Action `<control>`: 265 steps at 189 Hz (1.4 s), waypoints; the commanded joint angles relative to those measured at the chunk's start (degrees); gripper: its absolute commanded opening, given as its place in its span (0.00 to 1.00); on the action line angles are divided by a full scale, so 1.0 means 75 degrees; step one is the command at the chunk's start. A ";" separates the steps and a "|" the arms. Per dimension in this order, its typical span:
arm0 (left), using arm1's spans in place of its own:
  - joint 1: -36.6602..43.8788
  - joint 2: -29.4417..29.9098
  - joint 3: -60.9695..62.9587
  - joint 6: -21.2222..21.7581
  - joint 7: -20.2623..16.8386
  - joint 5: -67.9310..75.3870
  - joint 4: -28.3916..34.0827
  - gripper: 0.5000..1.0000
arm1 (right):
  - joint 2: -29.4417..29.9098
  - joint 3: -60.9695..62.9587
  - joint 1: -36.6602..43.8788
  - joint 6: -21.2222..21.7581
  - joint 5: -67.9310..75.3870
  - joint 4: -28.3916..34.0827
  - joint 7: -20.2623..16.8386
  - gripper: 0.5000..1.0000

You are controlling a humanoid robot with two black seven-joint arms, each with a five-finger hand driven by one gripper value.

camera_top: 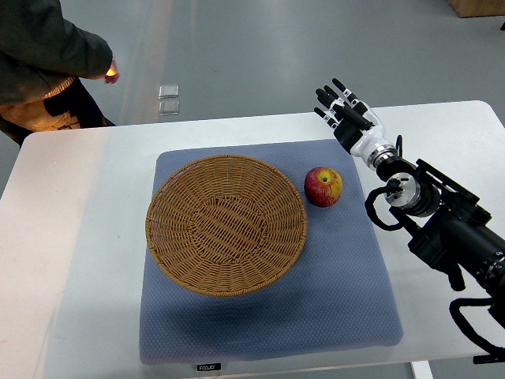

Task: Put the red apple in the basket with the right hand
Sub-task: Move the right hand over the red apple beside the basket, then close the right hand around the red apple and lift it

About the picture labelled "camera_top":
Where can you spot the person's hand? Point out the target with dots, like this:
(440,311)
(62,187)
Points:
(112,75)

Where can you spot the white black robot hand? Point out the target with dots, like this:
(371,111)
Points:
(355,125)

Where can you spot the red yellow apple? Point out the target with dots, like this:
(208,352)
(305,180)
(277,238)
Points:
(323,187)

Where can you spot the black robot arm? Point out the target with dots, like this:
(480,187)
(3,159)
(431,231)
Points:
(448,227)

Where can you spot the brown wicker basket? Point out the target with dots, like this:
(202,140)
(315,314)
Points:
(226,225)

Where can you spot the upper floor metal plate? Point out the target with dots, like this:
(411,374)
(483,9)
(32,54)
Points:
(168,91)

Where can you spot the floor metal plate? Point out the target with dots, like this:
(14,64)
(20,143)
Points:
(169,106)
(168,91)

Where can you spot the lower floor metal plate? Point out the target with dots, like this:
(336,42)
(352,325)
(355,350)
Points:
(169,106)

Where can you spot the person in dark jacket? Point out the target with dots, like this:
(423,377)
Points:
(44,58)

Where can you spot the wooden box corner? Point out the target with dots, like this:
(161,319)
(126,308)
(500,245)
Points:
(477,8)

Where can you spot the blue quilted mat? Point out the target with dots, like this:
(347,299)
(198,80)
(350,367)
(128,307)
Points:
(336,297)

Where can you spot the white table leg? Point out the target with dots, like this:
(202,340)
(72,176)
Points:
(421,370)

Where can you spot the black table label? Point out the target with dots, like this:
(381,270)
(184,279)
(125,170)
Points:
(209,367)

